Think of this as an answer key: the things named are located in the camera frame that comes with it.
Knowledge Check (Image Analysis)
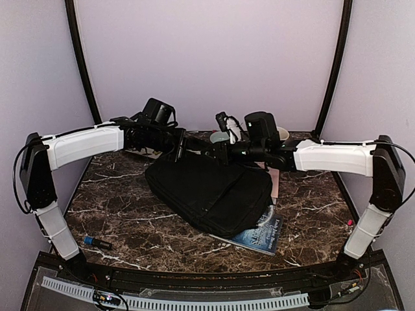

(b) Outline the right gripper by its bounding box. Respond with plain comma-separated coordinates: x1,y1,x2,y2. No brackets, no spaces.
200,139,267,167

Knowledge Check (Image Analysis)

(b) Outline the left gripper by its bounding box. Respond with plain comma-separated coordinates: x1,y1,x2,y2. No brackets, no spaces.
148,126,196,164

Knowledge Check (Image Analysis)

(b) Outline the black student bag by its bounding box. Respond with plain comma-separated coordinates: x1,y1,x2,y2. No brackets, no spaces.
145,152,272,238

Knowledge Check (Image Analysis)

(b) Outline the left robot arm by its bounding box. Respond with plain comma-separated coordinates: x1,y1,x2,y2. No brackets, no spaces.
13,117,185,282

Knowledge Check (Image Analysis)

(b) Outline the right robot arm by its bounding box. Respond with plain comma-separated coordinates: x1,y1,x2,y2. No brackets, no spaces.
202,135,406,281

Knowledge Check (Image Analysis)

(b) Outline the pink book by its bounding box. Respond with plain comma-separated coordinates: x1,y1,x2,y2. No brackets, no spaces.
268,168,279,205

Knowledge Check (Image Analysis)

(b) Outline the floral fabric coaster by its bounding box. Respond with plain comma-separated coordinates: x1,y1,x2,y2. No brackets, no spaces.
125,147,162,159

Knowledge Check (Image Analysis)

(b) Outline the cream floral mug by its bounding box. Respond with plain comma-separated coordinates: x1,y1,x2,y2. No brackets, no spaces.
277,126,290,142

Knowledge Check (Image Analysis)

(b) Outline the celadon bowl centre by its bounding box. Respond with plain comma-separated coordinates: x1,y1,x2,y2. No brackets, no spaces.
209,131,230,143

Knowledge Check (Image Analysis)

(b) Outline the dark blue book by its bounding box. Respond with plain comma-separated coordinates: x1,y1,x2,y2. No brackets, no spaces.
211,212,283,256

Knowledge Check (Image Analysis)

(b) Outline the blue and black marker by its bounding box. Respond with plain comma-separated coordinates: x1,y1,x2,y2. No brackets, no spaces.
84,236,112,250

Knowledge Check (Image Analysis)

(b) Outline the small circuit board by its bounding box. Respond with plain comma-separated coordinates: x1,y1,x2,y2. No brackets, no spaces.
93,291,121,306

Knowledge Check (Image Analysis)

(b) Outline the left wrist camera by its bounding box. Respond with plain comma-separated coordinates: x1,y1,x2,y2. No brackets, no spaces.
143,98,176,126

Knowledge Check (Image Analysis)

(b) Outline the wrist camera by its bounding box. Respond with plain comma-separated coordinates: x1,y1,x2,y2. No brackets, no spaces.
143,98,176,126
244,111,279,142

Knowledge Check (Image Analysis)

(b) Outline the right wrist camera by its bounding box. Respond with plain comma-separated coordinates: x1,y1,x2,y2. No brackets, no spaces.
244,111,279,142

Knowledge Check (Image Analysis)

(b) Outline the black front rail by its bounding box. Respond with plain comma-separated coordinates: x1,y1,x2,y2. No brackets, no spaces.
38,252,386,292

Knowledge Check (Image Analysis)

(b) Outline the right black frame post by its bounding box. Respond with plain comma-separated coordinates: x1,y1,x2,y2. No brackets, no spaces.
312,0,353,137

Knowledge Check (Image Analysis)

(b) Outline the black frame post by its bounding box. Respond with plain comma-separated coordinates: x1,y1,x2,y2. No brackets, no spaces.
312,0,353,137
64,0,102,124

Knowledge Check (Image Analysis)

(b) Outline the left black frame post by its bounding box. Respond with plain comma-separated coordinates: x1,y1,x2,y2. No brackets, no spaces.
64,0,102,124

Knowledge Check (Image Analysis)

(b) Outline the white slotted cable duct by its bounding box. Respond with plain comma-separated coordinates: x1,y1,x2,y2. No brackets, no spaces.
40,276,309,310

